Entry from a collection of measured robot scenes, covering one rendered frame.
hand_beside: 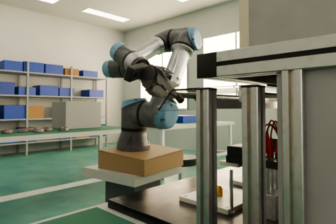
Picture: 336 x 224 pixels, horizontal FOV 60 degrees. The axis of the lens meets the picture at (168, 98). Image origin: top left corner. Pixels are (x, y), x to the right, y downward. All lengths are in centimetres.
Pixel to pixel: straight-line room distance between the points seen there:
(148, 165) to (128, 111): 26
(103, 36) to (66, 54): 127
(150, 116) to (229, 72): 74
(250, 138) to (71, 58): 763
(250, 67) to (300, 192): 20
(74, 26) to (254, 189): 790
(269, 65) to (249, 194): 22
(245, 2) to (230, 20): 593
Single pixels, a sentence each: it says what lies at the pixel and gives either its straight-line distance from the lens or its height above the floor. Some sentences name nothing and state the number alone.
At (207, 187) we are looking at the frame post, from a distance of 58.
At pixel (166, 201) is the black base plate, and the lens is 81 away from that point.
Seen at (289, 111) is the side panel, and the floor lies 101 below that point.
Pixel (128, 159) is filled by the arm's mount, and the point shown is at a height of 80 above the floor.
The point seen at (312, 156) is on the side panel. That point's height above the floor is 95.
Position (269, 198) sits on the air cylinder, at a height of 82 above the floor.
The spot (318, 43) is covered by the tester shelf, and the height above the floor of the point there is 110.
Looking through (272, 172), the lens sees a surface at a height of 87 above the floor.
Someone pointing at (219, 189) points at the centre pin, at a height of 80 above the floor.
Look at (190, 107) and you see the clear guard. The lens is 92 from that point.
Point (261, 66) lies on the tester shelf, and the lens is 49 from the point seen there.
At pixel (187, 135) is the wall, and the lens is 707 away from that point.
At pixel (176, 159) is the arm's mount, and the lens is 133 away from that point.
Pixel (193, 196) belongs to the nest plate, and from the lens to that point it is 81.
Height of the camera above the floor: 101
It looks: 2 degrees up
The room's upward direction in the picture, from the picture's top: straight up
